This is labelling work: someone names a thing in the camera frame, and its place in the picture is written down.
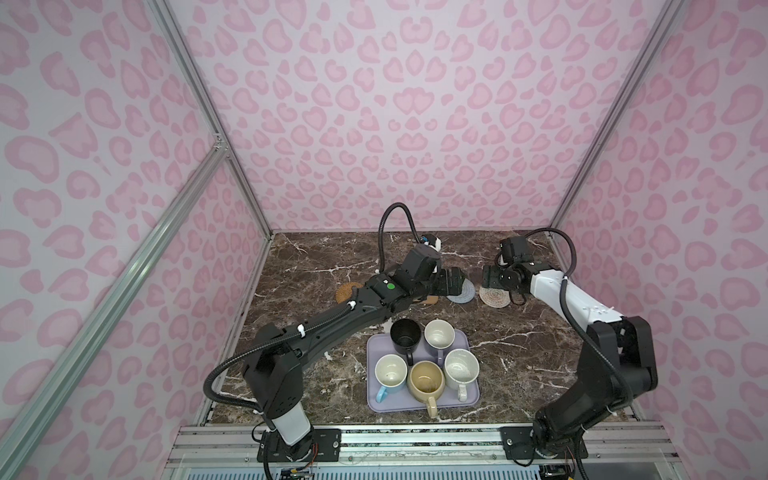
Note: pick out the lavender serving tray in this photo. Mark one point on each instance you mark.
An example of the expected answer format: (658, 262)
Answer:
(380, 345)

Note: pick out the blue-grey woven round coaster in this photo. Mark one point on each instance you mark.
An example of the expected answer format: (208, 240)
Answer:
(467, 293)

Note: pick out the beige speckled woven coaster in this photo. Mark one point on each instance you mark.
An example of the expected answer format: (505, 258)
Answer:
(494, 298)

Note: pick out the woven rattan round coaster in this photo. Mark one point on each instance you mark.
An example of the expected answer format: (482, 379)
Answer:
(345, 291)

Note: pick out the yellow beige mug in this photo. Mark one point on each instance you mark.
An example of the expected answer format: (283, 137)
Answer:
(426, 383)

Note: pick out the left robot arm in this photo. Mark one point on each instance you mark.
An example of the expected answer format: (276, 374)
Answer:
(273, 369)

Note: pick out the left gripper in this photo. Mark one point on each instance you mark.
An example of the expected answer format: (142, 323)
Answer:
(445, 287)

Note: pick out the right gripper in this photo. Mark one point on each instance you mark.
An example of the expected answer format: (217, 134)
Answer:
(490, 277)

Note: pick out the white mug blue handle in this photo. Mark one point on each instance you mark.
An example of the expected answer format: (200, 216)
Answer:
(391, 373)

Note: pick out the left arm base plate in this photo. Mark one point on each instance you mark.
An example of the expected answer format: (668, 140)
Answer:
(319, 445)

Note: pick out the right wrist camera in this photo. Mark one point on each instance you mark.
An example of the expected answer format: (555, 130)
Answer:
(513, 250)

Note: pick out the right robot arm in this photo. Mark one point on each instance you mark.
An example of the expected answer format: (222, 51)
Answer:
(616, 364)

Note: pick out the aluminium frame diagonal beam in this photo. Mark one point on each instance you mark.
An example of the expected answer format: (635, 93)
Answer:
(35, 419)

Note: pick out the black mug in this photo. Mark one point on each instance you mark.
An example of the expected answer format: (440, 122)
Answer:
(406, 335)

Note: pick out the white mug lavender outside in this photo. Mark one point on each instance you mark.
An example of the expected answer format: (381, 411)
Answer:
(439, 336)

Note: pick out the aluminium front rail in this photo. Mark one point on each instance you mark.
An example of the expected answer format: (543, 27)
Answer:
(622, 450)

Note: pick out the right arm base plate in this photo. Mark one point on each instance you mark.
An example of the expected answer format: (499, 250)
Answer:
(519, 445)

